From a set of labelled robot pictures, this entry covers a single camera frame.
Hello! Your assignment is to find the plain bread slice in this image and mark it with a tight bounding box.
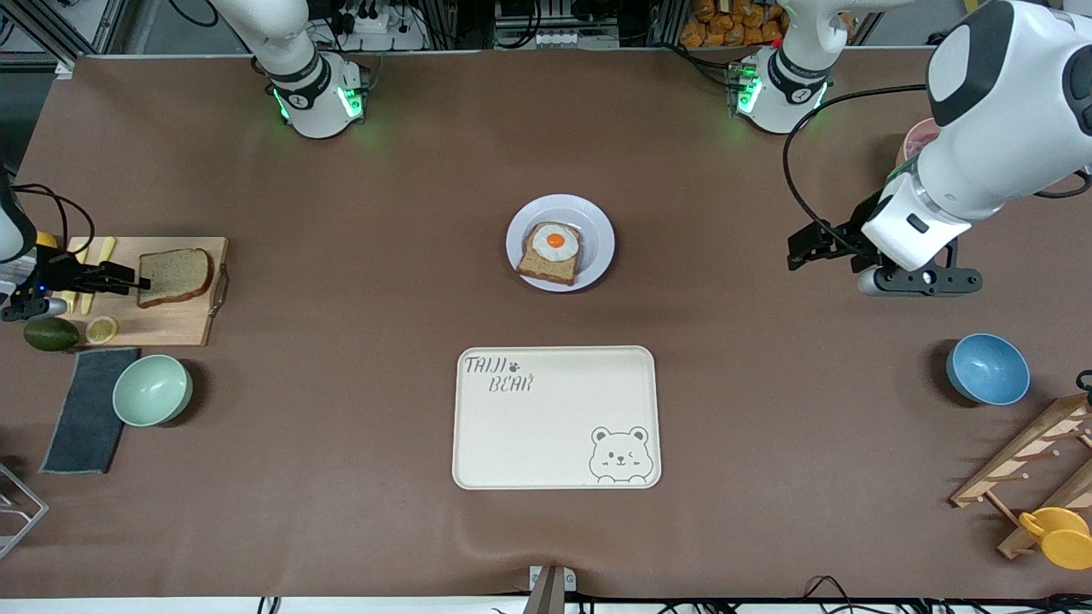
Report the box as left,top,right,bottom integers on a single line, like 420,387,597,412
136,248,213,310

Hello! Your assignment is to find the pale round plate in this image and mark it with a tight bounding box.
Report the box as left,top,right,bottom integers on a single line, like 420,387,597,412
505,194,616,293

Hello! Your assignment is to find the fried egg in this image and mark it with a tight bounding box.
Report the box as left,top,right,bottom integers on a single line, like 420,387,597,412
531,223,581,264

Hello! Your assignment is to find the yellow plastic knife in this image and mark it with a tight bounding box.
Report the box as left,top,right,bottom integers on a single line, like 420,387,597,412
81,237,117,316

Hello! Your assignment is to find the yellow plastic fork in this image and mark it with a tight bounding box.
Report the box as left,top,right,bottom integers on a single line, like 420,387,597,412
60,243,90,316

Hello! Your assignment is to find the wooden cutting board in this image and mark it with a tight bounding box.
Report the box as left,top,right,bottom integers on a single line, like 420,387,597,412
45,237,231,348

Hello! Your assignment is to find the green avocado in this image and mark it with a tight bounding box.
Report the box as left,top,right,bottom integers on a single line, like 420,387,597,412
23,316,80,352

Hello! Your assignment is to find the mint green bowl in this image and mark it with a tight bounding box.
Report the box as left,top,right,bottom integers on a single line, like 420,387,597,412
113,354,194,427

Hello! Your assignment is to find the pink bowl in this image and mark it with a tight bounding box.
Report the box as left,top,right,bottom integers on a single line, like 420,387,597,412
903,118,941,167

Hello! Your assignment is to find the dark grey cloth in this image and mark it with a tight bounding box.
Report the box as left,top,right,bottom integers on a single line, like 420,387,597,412
39,347,140,475

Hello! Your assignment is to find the blue bowl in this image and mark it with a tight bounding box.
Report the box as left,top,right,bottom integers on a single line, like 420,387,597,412
945,333,1031,407

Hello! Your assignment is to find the brown table mat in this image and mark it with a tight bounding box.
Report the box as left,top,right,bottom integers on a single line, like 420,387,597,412
0,47,1092,602

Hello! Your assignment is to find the orange snack bag pile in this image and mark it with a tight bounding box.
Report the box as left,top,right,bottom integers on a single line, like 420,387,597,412
680,0,786,48

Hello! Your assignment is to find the wooden drying rack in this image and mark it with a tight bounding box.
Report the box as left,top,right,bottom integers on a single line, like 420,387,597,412
950,392,1092,561

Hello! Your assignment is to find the cream bear print tray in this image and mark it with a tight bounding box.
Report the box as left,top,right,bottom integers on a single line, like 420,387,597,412
451,345,663,491

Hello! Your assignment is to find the yellow cup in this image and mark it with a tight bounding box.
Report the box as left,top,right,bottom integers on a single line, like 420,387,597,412
1018,507,1092,571

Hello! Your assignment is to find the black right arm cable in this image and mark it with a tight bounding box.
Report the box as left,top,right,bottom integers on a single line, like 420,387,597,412
13,183,95,265

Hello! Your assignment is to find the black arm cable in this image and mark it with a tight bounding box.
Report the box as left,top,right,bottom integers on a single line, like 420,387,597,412
783,84,931,248
13,183,95,265

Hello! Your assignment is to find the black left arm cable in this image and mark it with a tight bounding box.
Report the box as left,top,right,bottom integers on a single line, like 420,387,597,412
783,84,931,248

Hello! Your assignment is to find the white wire rack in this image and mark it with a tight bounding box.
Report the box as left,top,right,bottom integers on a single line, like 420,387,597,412
0,460,49,561

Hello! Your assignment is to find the aluminium cell frame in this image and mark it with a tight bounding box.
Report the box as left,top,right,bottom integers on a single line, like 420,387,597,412
17,0,129,73

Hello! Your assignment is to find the grey metal bracket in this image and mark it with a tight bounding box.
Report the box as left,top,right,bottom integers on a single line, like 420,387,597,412
522,565,578,614

